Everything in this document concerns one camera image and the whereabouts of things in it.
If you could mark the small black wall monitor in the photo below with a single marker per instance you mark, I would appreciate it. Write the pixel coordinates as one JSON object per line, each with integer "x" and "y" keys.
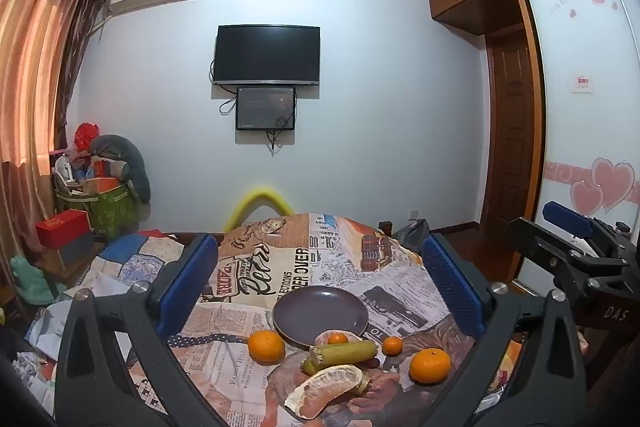
{"x": 265, "y": 108}

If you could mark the heart print sliding wardrobe door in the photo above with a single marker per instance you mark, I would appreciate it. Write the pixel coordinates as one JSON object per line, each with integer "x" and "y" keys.
{"x": 585, "y": 127}

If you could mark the large orange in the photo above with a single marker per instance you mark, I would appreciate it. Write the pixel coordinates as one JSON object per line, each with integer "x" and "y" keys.
{"x": 266, "y": 347}
{"x": 430, "y": 366}

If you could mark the peeled pomelo segment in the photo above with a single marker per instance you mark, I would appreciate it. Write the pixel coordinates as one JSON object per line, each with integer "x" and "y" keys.
{"x": 325, "y": 389}

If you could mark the red box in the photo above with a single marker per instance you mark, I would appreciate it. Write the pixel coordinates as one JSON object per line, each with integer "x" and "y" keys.
{"x": 62, "y": 227}

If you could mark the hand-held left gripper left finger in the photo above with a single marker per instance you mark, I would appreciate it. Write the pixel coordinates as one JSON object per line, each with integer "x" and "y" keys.
{"x": 192, "y": 279}

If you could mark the grey backpack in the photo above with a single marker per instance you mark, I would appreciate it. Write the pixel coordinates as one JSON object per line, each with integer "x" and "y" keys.
{"x": 412, "y": 237}

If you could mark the grey box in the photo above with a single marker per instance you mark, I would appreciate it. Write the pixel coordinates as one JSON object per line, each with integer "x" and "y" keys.
{"x": 75, "y": 254}

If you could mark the small white fan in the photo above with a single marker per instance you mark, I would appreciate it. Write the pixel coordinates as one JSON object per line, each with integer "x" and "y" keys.
{"x": 64, "y": 172}

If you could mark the black wall television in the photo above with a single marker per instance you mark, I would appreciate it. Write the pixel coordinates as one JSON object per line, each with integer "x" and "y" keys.
{"x": 267, "y": 54}

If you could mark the green storage box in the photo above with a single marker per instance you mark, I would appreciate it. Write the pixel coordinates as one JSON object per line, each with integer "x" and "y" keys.
{"x": 112, "y": 212}

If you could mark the white wall socket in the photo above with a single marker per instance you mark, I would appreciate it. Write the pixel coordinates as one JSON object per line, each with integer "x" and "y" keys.
{"x": 414, "y": 214}

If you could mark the newspaper print blanket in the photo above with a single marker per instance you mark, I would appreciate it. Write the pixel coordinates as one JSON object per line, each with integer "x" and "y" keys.
{"x": 280, "y": 267}

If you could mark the small orange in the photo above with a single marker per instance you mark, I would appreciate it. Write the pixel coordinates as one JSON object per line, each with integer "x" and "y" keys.
{"x": 392, "y": 345}

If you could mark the partly peeled mandarin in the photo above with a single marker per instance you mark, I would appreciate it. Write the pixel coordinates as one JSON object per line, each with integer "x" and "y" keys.
{"x": 338, "y": 337}

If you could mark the wooden bed post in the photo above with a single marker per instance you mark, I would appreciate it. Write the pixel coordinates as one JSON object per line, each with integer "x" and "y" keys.
{"x": 385, "y": 227}

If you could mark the yellow foam tube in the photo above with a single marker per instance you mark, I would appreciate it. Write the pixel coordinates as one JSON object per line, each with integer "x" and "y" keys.
{"x": 257, "y": 196}

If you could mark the dark brown curtain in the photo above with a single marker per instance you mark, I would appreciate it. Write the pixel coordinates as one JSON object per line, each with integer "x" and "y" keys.
{"x": 85, "y": 57}

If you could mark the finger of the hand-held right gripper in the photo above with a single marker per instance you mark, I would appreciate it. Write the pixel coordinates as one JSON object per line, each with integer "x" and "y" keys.
{"x": 550, "y": 259}
{"x": 567, "y": 218}

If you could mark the pink curtain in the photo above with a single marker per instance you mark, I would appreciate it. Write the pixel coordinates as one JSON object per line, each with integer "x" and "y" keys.
{"x": 35, "y": 72}

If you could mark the blue patchwork quilt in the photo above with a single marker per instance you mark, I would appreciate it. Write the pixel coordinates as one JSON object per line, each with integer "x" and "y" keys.
{"x": 145, "y": 259}

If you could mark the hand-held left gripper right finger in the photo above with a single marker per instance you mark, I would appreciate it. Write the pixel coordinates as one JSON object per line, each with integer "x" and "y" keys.
{"x": 452, "y": 287}

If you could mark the red plastic bag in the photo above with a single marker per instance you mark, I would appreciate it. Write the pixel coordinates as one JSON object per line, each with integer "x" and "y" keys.
{"x": 86, "y": 136}

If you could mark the red and white door sticker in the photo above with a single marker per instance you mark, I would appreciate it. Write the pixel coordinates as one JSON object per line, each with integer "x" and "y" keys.
{"x": 582, "y": 84}

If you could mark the orange box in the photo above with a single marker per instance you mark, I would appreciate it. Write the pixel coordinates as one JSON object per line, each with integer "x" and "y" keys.
{"x": 100, "y": 184}

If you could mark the brown wooden door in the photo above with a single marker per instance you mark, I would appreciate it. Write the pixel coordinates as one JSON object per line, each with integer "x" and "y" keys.
{"x": 512, "y": 132}

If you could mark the purple plate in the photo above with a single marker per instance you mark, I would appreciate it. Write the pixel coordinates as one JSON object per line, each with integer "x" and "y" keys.
{"x": 320, "y": 314}

